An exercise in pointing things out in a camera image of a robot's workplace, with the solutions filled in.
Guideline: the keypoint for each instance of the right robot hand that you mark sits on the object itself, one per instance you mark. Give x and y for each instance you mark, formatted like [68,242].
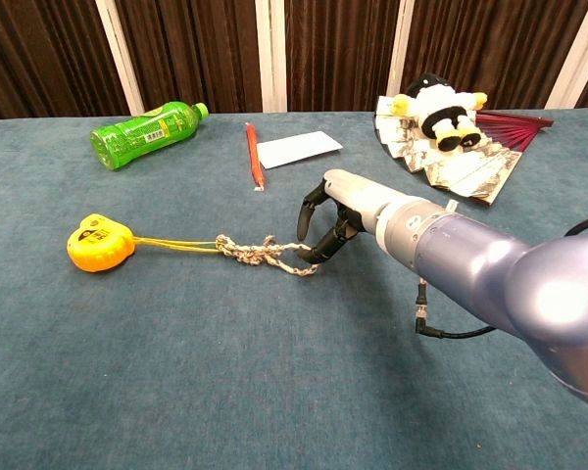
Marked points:
[357,196]

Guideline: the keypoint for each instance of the white frame post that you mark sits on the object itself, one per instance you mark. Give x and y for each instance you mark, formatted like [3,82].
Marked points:
[122,63]
[271,54]
[399,49]
[575,54]

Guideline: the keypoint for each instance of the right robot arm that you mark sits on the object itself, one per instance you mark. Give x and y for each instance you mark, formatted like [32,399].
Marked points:
[495,274]

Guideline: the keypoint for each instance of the blue table cloth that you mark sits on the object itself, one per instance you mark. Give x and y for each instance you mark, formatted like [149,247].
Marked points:
[225,382]

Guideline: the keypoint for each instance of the black and white plush toy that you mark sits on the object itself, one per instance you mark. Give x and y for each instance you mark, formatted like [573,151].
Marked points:
[441,105]

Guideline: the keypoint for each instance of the green plastic drink bottle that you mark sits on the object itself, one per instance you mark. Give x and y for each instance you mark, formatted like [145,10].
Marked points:
[137,134]

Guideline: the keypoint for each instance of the dark brown curtain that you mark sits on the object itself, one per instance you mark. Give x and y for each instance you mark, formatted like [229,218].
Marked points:
[196,54]

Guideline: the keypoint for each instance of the white rectangular card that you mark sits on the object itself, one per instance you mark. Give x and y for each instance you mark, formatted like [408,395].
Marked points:
[299,148]

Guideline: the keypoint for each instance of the printed paper folding fan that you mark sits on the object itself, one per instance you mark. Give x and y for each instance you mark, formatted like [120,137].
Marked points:
[470,171]

